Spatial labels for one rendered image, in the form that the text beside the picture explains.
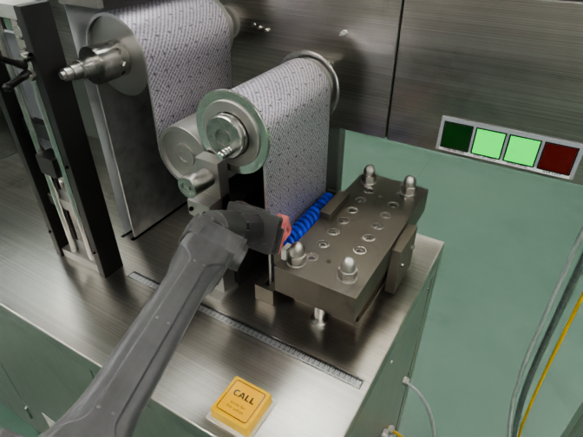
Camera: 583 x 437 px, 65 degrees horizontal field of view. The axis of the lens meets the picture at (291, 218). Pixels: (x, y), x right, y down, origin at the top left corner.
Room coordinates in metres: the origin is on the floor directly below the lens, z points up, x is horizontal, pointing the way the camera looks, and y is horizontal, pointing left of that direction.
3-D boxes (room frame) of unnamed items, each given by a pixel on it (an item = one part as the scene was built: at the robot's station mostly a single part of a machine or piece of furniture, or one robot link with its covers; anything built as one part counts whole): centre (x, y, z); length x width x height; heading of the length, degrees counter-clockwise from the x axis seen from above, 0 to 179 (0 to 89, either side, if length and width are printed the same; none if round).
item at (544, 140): (0.79, -0.40, 1.18); 0.25 x 0.01 x 0.07; 59
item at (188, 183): (0.66, 0.17, 1.18); 0.04 x 0.02 x 0.04; 59
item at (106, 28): (0.95, 0.25, 1.33); 0.25 x 0.14 x 0.14; 149
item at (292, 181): (0.78, -0.01, 1.11); 0.23 x 0.01 x 0.18; 149
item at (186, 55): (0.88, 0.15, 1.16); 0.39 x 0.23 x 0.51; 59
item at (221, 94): (0.71, 0.10, 1.25); 0.15 x 0.01 x 0.15; 59
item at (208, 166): (0.69, 0.15, 1.05); 0.06 x 0.05 x 0.31; 149
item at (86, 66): (0.76, 0.36, 1.33); 0.06 x 0.03 x 0.03; 149
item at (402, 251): (0.72, -0.23, 0.96); 0.10 x 0.03 x 0.11; 149
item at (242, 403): (0.42, 0.08, 0.91); 0.07 x 0.07 x 0.02; 59
